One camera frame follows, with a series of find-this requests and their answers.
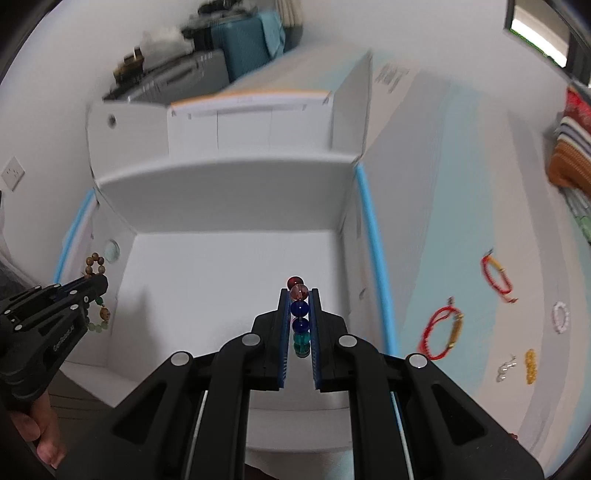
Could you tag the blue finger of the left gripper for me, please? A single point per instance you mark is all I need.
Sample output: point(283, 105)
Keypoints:
point(90, 286)

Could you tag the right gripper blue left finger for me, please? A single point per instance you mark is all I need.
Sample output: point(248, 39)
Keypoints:
point(269, 370)

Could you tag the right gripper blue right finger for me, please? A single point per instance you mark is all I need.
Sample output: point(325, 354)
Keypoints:
point(326, 329)

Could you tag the left hand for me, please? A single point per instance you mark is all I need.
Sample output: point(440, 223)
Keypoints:
point(41, 425)

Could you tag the blue yellow cardboard box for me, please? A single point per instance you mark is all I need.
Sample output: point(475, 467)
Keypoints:
point(204, 208)

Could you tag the white pearl earrings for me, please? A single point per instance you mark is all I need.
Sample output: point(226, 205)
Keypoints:
point(503, 369)

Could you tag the striped bed sheet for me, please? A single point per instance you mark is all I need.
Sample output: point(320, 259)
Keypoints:
point(456, 204)

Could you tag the grey suitcase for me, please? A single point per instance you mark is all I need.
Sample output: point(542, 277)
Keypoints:
point(192, 75)

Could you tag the teal suitcase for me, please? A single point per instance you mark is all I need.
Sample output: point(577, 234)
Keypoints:
point(242, 44)

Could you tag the floral quilt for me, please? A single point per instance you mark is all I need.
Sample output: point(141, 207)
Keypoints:
point(580, 207)

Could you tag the teal cloth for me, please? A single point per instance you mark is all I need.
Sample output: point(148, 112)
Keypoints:
point(273, 32)

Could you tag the striped orange red pillow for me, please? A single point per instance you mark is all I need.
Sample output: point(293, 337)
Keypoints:
point(569, 165)

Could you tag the beige curtain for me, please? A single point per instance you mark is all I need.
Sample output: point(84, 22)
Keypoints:
point(291, 13)

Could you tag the white wall socket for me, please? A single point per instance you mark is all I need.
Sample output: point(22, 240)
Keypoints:
point(12, 173)

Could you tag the dark window frame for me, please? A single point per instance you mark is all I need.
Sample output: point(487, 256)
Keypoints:
point(557, 31)

